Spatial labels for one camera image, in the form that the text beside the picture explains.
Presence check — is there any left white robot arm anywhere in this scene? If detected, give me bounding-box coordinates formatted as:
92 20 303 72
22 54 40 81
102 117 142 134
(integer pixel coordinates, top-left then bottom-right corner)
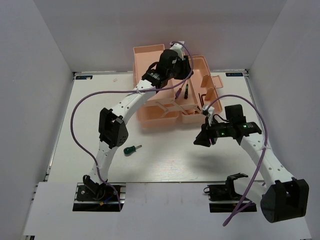
83 49 194 200

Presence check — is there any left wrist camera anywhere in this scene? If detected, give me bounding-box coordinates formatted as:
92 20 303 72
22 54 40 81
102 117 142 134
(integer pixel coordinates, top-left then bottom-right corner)
170 41 185 60

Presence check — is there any blue red screwdriver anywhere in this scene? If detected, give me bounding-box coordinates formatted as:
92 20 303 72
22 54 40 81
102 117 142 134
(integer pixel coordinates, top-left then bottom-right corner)
175 87 182 99

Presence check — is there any green black screwdriver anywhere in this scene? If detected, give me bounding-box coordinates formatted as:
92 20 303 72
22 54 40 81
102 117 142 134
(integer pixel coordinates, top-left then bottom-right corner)
184 83 189 99

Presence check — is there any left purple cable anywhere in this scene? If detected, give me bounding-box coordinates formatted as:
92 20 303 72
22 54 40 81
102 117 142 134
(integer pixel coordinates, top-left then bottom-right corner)
70 41 195 212

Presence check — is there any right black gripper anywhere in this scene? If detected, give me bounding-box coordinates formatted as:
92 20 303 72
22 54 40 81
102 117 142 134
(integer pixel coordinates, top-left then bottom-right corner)
193 116 233 148

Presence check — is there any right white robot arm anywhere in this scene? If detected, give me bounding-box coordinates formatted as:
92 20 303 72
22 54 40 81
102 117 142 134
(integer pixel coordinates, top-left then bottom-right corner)
193 104 309 223

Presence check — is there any pink plastic tool box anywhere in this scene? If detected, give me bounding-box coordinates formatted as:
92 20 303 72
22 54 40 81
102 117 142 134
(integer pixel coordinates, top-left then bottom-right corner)
133 44 224 129

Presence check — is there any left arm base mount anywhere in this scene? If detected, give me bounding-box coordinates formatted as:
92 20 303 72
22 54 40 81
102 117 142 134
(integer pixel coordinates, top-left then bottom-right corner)
72 184 126 213

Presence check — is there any large brown hex key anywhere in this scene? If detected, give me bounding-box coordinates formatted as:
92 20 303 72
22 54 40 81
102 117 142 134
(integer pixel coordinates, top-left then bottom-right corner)
198 93 207 112

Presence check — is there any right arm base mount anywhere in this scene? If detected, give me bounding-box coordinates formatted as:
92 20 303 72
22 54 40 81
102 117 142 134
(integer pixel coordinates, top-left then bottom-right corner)
203 184 242 213

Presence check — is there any left blue label sticker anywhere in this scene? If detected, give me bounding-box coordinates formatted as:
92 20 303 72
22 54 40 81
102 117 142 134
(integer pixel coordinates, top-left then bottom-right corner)
75 75 93 80

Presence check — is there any stubby green screwdriver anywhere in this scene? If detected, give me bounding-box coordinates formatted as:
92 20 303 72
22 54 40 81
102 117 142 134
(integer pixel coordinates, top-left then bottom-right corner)
123 145 142 156

